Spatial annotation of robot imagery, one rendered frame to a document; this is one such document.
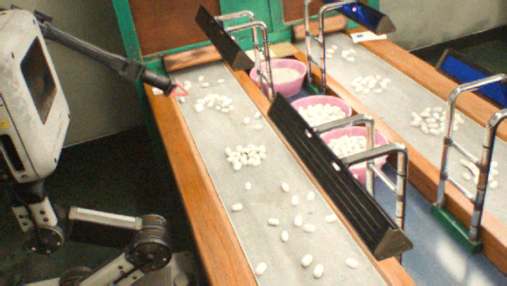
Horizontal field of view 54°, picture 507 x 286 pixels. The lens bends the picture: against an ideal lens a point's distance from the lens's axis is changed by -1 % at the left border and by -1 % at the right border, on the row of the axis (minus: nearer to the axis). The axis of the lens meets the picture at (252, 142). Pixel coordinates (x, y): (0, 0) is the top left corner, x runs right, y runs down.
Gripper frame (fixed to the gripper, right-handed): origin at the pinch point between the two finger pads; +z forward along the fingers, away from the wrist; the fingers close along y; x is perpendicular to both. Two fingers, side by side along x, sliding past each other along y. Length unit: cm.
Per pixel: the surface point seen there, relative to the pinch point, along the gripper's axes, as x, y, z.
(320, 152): -29, -97, 1
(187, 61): -2.5, 42.8, 8.0
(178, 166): 15.2, -36.5, -2.0
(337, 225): -7, -84, 30
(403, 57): -58, 3, 84
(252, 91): -11.3, 5.7, 28.2
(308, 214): -3, -76, 26
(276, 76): -20, 21, 43
